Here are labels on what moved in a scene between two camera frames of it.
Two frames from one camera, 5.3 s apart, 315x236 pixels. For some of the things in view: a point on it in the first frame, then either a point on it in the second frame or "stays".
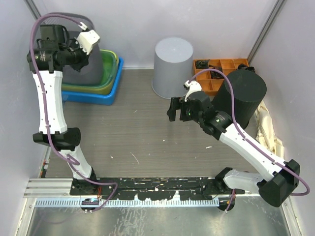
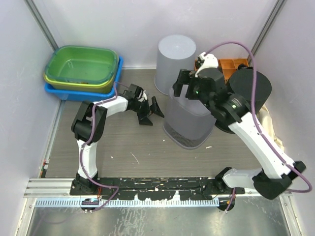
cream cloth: x=265 y=133 stays
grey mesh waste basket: x=92 y=74 → x=188 y=123
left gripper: x=84 y=61 → x=143 y=119
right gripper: x=176 y=104 → x=184 y=78
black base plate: x=154 y=189 stays
